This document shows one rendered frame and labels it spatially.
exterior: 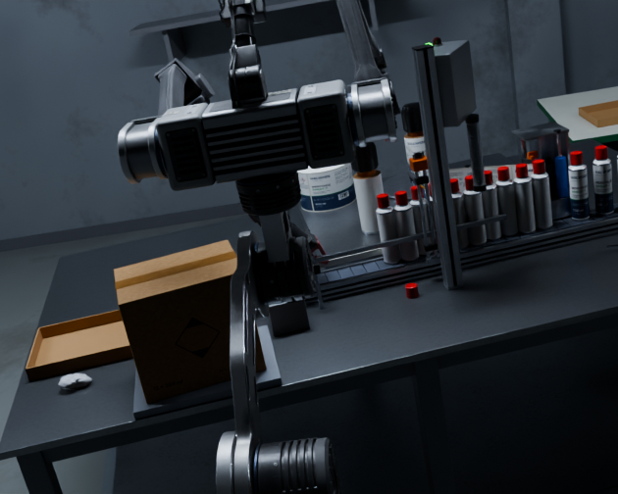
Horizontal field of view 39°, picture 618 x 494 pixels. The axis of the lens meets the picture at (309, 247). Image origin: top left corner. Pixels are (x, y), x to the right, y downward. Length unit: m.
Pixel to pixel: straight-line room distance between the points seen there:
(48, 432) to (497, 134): 4.20
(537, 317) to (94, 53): 4.17
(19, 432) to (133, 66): 3.87
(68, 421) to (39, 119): 4.05
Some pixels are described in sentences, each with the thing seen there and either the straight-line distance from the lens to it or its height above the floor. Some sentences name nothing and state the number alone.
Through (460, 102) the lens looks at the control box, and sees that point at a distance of 2.32.
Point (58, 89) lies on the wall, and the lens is 6.02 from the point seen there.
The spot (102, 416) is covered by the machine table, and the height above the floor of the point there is 0.83.
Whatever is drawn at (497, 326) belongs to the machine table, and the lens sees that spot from 2.24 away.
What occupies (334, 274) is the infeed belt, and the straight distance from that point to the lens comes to 2.54.
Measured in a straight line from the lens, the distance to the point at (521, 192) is 2.59.
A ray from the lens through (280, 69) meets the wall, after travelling 5.70.
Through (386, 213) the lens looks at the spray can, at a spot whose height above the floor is 1.04.
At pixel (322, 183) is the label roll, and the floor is 0.98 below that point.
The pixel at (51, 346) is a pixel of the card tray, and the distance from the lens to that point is 2.66.
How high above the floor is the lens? 1.89
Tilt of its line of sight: 21 degrees down
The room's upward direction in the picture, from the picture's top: 11 degrees counter-clockwise
